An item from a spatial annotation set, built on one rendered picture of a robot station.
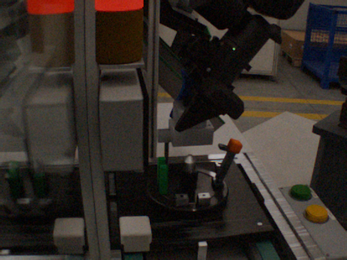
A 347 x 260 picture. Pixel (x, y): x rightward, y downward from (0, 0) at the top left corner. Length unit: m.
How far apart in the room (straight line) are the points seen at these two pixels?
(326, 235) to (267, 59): 4.27
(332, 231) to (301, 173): 0.39
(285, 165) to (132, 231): 0.59
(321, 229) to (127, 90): 0.44
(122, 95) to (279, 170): 0.74
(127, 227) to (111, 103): 0.29
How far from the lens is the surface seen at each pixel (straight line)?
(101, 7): 0.35
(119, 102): 0.33
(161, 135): 0.62
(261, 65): 4.85
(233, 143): 0.65
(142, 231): 0.58
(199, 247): 0.59
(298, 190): 0.74
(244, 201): 0.69
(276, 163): 1.06
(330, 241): 0.65
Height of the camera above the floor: 1.35
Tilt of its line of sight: 24 degrees down
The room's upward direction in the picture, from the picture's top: 2 degrees clockwise
